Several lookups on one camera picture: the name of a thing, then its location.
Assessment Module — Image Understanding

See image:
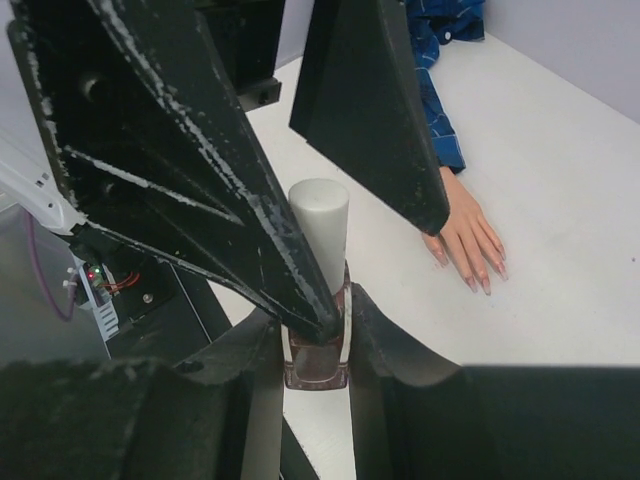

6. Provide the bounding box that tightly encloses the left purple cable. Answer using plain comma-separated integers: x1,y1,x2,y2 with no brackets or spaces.
27,212,76,324

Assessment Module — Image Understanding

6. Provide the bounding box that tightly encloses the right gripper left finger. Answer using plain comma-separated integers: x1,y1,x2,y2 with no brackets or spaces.
1,311,283,479

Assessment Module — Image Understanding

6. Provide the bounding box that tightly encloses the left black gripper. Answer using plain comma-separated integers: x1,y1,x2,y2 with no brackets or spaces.
7,0,450,344

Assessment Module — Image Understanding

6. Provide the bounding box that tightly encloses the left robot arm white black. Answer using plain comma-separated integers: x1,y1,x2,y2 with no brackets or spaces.
1,1,449,342

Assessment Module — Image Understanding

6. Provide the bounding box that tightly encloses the blue plaid cloth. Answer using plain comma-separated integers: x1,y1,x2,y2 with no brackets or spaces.
405,0,485,174

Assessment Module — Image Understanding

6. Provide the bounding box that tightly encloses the left white cable duct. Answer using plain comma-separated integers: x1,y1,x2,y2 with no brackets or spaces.
73,256,120,358

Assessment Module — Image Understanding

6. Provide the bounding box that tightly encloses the mannequin hand with nails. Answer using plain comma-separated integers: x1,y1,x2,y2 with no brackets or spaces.
422,166,508,296

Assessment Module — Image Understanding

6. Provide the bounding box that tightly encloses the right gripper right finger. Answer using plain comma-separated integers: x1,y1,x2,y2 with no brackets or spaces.
349,285,639,479

